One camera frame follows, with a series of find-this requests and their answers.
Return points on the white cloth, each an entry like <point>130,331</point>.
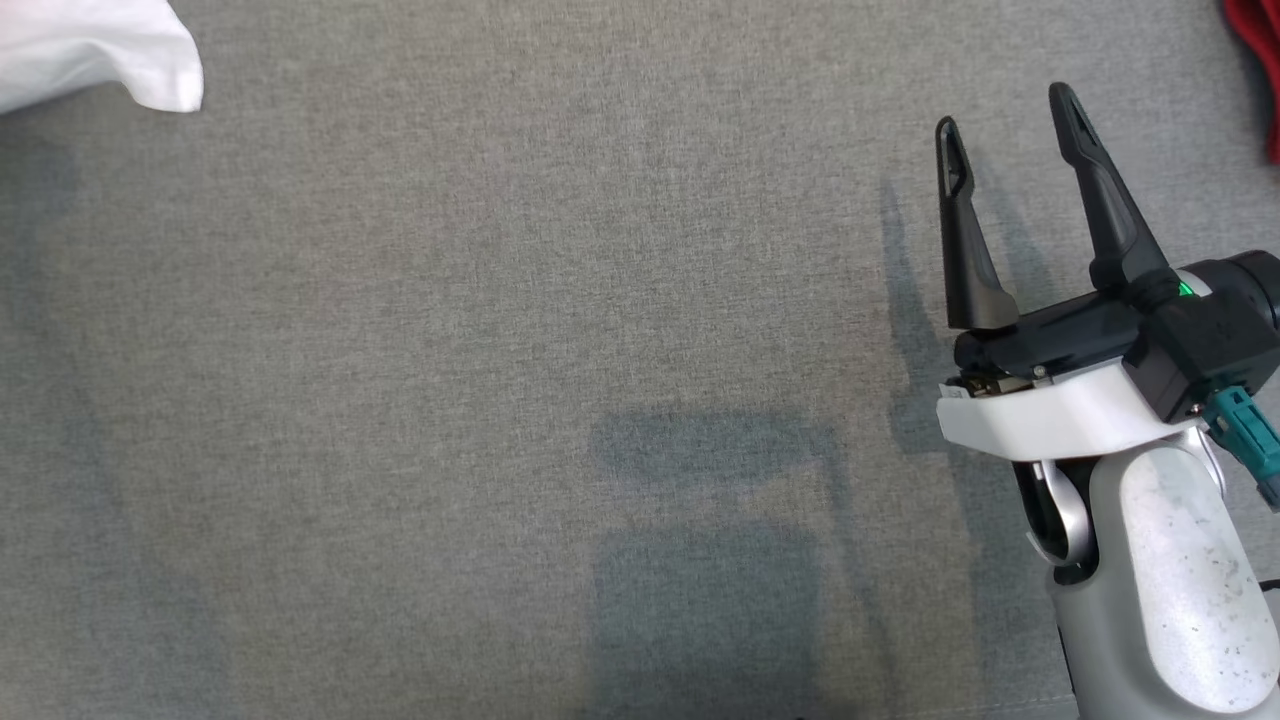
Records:
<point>90,50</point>

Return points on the red white sports jersey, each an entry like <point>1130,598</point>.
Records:
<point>1262,50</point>

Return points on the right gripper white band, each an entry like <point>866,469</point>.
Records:
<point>1050,415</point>

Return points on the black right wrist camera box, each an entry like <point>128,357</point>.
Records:
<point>1210,330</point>

